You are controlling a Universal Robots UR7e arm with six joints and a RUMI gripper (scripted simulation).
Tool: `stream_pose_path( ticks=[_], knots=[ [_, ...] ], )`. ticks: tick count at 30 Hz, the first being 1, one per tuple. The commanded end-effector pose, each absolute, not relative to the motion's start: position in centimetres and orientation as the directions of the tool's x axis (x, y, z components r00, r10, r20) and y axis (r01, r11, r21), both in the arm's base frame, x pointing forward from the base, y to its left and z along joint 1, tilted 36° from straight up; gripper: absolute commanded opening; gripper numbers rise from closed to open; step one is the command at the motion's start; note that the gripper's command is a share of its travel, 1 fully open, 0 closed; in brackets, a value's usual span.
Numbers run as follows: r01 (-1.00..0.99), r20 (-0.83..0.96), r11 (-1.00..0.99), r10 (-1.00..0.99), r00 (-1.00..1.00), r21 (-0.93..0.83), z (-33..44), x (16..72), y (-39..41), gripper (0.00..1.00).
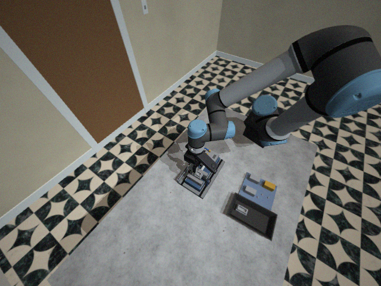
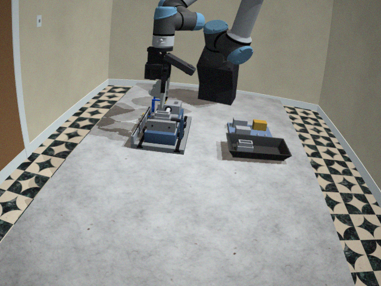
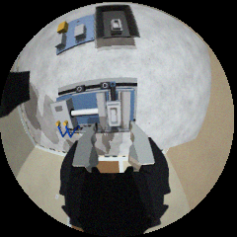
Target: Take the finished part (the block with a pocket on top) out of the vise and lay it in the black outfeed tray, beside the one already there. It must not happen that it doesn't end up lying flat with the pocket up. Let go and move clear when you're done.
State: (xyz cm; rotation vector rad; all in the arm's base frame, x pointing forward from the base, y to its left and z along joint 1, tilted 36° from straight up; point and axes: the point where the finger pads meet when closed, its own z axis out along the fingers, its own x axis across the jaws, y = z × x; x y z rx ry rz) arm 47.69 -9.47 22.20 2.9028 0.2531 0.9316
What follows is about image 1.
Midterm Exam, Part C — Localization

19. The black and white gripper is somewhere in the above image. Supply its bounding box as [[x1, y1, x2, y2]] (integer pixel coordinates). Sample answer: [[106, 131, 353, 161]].
[[184, 143, 204, 176]]

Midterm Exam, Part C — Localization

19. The yellow block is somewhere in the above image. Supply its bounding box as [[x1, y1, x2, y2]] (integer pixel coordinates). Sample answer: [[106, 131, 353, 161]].
[[263, 181, 276, 192]]

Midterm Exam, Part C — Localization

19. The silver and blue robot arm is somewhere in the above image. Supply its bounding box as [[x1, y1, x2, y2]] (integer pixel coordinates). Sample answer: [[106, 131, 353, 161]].
[[188, 25, 381, 173]]

